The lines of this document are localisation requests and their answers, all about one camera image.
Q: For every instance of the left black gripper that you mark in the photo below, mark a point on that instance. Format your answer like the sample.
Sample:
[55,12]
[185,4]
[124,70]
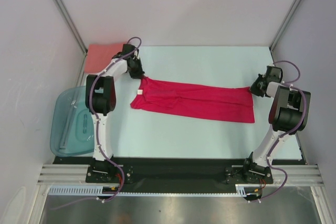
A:
[139,74]

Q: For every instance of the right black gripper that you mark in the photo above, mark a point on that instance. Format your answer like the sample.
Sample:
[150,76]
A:
[253,89]

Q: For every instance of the red t shirt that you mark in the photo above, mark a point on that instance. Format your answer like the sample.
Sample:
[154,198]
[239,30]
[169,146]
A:
[195,101]

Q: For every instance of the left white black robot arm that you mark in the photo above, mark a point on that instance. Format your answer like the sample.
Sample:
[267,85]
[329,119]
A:
[101,100]

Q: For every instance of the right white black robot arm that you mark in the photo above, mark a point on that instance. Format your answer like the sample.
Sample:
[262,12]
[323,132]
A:
[288,115]

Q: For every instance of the folded salmon pink t shirt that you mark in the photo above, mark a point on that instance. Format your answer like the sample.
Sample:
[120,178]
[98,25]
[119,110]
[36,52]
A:
[99,56]

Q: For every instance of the teal transparent plastic bin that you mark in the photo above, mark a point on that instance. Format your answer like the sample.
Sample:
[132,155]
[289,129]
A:
[72,131]

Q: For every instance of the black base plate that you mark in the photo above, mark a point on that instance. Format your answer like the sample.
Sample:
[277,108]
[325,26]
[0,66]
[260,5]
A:
[177,175]

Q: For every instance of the left aluminium frame post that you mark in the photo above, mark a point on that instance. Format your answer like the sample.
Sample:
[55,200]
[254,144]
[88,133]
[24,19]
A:
[70,24]

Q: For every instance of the aluminium frame post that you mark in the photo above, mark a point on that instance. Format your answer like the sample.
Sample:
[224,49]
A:
[285,23]
[70,24]

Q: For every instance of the right aluminium frame post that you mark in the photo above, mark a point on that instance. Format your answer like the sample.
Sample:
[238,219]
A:
[285,23]

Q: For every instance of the white slotted cable duct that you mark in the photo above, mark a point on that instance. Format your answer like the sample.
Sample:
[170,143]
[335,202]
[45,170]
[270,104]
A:
[107,191]

